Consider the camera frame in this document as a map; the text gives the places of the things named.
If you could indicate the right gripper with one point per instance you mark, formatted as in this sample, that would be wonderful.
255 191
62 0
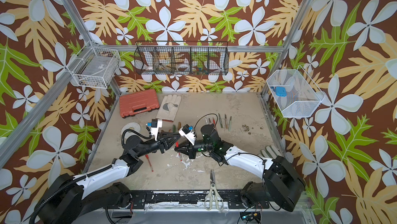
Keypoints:
189 151

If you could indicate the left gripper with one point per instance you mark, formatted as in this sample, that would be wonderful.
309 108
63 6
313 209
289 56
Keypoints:
162 143

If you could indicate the light green pen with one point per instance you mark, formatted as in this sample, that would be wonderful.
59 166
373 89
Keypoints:
229 123

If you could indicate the brown orange pen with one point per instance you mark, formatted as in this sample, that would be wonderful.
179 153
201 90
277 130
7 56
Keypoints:
226 122

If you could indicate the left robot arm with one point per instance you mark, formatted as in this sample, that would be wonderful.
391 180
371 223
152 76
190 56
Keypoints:
72 196

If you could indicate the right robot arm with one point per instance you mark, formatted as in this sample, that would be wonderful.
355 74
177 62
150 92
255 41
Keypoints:
280 182

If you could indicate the beige work glove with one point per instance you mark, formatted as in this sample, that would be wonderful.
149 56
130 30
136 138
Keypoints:
169 107

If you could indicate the white tape roll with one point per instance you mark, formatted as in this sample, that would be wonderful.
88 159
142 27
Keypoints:
133 126

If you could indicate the red plastic tool case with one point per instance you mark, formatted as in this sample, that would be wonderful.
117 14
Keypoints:
138 102

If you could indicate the grey striped work glove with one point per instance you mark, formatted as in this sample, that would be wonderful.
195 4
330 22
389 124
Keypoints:
270 151

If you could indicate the blue object in basket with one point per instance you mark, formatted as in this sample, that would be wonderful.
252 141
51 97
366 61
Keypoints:
280 91

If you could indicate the white mesh basket right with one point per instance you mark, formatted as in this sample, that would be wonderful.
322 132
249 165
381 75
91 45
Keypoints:
303 95

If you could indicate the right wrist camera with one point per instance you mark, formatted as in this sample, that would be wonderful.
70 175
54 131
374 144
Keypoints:
189 133

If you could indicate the white-handled scissors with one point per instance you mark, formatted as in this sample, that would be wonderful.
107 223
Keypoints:
213 198

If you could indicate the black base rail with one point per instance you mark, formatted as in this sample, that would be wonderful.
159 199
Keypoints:
233 198

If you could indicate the black wire basket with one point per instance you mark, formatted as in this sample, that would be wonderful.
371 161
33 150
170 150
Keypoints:
180 57

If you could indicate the white wire basket left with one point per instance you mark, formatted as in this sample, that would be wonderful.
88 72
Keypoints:
94 66

